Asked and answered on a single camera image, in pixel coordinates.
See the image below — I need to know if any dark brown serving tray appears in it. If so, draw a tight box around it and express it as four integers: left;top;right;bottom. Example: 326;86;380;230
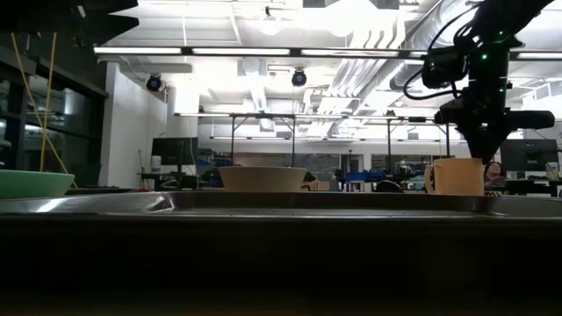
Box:
0;190;562;304

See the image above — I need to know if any black metal workstation frame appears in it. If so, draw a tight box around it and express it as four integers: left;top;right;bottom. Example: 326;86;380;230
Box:
174;111;453;169

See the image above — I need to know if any grey plastic bowl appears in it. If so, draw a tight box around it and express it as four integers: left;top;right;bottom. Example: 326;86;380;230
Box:
218;165;309;193

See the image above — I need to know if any black computer monitor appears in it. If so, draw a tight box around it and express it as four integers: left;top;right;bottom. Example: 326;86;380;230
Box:
499;139;559;173
151;137;199;167

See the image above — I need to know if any green plastic plate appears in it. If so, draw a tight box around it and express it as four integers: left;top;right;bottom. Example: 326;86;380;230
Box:
0;169;76;200

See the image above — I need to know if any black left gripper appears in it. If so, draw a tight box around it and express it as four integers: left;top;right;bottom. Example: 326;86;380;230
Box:
0;0;140;47

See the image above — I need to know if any yellow extension cable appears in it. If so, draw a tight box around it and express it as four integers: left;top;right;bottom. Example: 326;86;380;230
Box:
10;31;79;190
39;31;58;173

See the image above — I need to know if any blue storage bin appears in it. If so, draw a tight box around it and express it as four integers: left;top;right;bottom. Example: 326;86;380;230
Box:
344;171;379;183

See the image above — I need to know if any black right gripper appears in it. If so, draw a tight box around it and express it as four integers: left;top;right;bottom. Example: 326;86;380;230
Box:
434;78;557;164

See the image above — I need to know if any long white light bar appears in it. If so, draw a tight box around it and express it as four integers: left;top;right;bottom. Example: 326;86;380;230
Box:
93;46;562;61

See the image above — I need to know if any person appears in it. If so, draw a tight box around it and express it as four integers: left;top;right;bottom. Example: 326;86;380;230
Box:
484;161;506;186

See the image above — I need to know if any orange plastic mug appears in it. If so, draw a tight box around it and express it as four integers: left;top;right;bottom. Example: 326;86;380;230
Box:
423;157;486;197

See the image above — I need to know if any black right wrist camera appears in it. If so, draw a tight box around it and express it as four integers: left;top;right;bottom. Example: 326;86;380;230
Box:
420;45;467;90

